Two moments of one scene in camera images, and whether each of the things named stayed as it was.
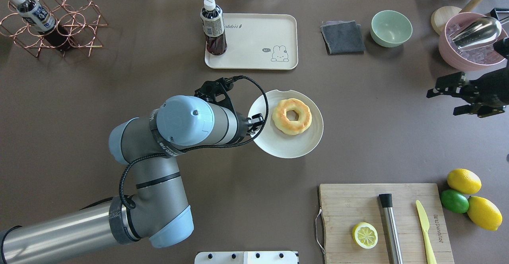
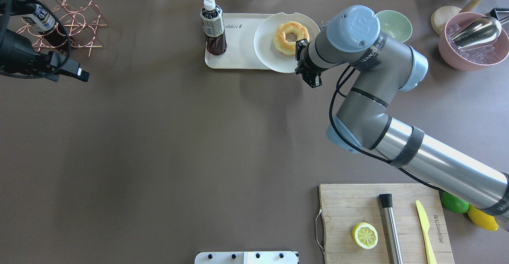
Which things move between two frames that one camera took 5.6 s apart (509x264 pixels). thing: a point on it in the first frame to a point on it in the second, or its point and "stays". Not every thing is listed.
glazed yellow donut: (290, 127) to (282, 44)
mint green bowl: (391, 28) stays
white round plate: (279, 144) to (264, 45)
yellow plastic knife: (431, 259) stays
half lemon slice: (364, 235) stays
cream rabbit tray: (257, 41) stays
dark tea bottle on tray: (212, 19) stays
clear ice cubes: (480, 56) stays
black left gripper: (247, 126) to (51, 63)
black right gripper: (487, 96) to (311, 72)
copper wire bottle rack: (76, 18) stays
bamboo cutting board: (343, 206) stays
